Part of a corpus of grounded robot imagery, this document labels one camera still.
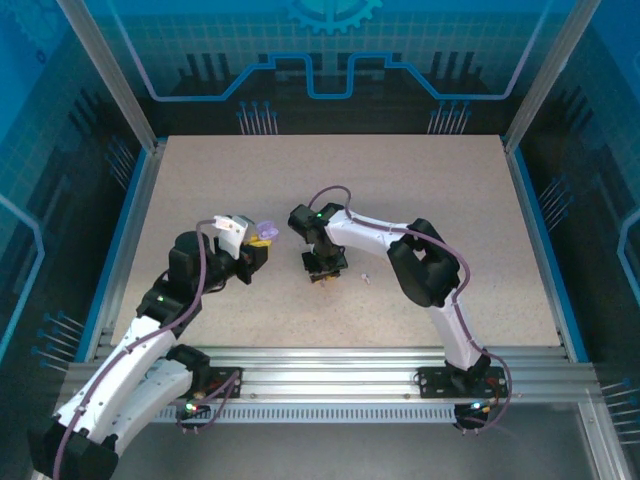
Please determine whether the small LED circuit board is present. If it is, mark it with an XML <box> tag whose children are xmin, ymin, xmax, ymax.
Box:
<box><xmin>177</xmin><ymin>398</ymin><xmax>212</xmax><ymax>420</ymax></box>
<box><xmin>455</xmin><ymin>398</ymin><xmax>494</xmax><ymax>419</ymax></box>

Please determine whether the grey metal sheet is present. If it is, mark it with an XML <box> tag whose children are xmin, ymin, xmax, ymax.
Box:
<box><xmin>99</xmin><ymin>422</ymin><xmax>601</xmax><ymax>480</ymax></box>

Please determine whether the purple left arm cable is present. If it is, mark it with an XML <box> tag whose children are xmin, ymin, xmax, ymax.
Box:
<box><xmin>51</xmin><ymin>218</ymin><xmax>217</xmax><ymax>480</ymax></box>

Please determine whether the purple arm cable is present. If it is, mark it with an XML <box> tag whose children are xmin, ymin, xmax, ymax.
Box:
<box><xmin>306</xmin><ymin>185</ymin><xmax>513</xmax><ymax>437</ymax></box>
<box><xmin>51</xmin><ymin>218</ymin><xmax>217</xmax><ymax>480</ymax></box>

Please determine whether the blue-edged aluminium side rail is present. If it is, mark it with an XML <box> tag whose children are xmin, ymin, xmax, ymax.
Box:
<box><xmin>503</xmin><ymin>144</ymin><xmax>591</xmax><ymax>364</ymax></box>
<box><xmin>82</xmin><ymin>142</ymin><xmax>166</xmax><ymax>361</ymax></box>

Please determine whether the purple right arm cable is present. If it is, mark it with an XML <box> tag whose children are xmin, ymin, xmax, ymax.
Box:
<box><xmin>306</xmin><ymin>185</ymin><xmax>513</xmax><ymax>437</ymax></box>

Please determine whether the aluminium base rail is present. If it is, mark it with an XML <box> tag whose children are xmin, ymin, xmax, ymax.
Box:
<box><xmin>64</xmin><ymin>343</ymin><xmax>597</xmax><ymax>407</ymax></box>

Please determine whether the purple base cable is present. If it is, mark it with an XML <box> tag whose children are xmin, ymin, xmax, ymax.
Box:
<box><xmin>177</xmin><ymin>372</ymin><xmax>242</xmax><ymax>437</ymax></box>

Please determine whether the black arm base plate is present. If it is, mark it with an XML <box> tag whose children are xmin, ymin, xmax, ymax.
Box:
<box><xmin>417</xmin><ymin>365</ymin><xmax>507</xmax><ymax>400</ymax></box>
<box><xmin>192</xmin><ymin>366</ymin><xmax>245</xmax><ymax>401</ymax></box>

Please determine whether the slotted grey cable tray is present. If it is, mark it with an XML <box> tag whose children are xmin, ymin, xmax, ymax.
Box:
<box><xmin>149</xmin><ymin>403</ymin><xmax>464</xmax><ymax>425</ymax></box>

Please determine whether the aluminium frame post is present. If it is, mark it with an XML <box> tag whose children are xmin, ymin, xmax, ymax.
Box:
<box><xmin>502</xmin><ymin>0</ymin><xmax>601</xmax><ymax>151</ymax></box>
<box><xmin>577</xmin><ymin>399</ymin><xmax>632</xmax><ymax>480</ymax></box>
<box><xmin>54</xmin><ymin>0</ymin><xmax>167</xmax><ymax>151</ymax></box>

